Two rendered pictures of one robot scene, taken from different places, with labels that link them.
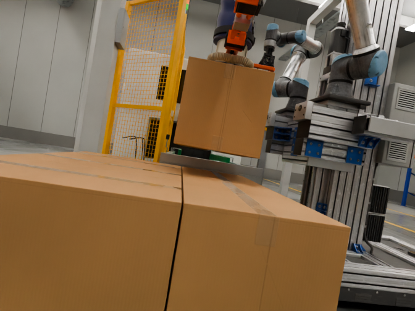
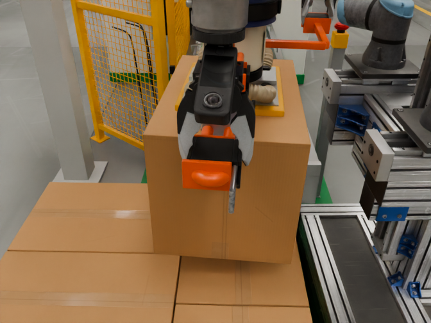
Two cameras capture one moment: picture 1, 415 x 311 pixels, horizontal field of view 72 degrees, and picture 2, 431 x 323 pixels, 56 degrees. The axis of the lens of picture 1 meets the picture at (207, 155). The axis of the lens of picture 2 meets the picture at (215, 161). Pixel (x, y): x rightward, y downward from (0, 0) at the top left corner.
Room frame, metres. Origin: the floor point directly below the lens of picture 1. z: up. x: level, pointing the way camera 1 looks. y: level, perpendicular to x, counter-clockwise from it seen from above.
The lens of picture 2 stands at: (0.46, -0.12, 1.55)
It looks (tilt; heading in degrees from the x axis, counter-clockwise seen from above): 33 degrees down; 7
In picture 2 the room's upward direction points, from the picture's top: straight up
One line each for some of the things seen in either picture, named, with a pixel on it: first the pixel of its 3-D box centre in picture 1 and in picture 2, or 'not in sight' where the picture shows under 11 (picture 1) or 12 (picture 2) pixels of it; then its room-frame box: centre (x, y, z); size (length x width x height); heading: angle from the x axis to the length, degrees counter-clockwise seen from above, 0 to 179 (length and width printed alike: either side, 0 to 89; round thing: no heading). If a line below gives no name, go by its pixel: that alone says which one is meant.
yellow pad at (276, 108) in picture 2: not in sight; (265, 82); (1.60, -0.13, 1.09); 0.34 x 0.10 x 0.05; 2
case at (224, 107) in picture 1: (219, 115); (230, 147); (1.59, -0.03, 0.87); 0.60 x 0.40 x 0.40; 2
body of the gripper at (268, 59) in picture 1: (268, 57); not in sight; (1.87, -0.29, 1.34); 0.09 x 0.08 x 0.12; 2
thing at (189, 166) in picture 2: (246, 2); (209, 161); (1.00, -0.05, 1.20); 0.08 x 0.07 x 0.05; 2
